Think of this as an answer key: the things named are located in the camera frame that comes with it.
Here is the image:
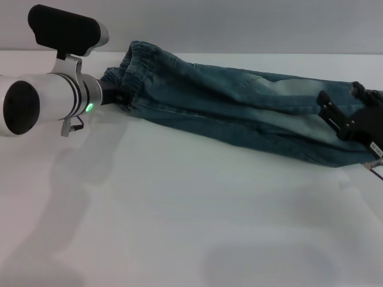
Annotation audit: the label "right arm cable with plug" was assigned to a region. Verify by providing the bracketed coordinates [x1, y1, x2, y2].
[363, 158, 383, 181]

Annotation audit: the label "blue denim shorts with embroidery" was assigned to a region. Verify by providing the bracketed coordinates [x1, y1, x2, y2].
[99, 40, 383, 168]

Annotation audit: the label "left wrist camera black silver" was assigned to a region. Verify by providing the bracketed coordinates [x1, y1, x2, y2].
[28, 4, 111, 59]

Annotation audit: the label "silver left camera mount bracket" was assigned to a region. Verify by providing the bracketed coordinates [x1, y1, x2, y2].
[49, 56, 83, 82]

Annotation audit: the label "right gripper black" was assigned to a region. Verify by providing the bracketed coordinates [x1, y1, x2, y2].
[316, 81, 383, 160]

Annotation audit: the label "arm cable with plug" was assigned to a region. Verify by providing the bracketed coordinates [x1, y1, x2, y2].
[363, 158, 383, 181]
[60, 115, 85, 138]

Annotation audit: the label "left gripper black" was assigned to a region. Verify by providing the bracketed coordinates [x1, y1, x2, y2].
[100, 83, 133, 111]

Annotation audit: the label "left arm cable with plug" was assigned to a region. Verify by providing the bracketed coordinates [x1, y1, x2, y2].
[60, 115, 85, 138]

